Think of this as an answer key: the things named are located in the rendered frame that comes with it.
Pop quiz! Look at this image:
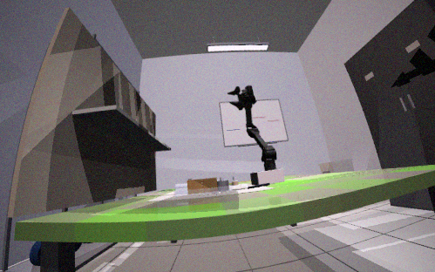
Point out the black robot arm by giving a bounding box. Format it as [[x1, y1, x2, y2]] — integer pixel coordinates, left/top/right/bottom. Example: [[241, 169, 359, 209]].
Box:
[[241, 85, 277, 171]]

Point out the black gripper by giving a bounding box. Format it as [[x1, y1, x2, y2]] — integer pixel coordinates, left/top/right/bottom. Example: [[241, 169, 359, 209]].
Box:
[[228, 86, 249, 110]]

